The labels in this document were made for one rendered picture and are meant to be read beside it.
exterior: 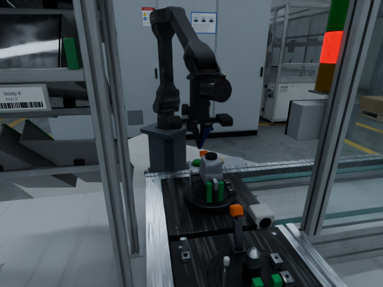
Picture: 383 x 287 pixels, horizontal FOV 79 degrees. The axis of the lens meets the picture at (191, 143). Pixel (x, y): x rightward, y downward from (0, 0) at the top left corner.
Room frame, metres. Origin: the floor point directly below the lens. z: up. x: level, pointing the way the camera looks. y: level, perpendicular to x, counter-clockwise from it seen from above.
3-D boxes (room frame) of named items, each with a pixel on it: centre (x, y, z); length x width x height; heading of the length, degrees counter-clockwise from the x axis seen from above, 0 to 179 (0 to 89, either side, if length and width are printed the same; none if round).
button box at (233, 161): (0.75, -0.09, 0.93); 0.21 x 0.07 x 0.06; 101
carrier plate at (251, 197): (0.52, -0.05, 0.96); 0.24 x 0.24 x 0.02; 11
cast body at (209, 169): (0.51, -0.05, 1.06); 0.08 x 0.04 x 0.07; 11
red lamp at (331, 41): (0.44, -0.26, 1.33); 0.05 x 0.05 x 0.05
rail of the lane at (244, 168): (0.72, -0.29, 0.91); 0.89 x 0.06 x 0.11; 101
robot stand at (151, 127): (0.85, 0.10, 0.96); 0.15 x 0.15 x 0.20; 56
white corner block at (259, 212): (0.44, -0.16, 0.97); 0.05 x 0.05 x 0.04; 11
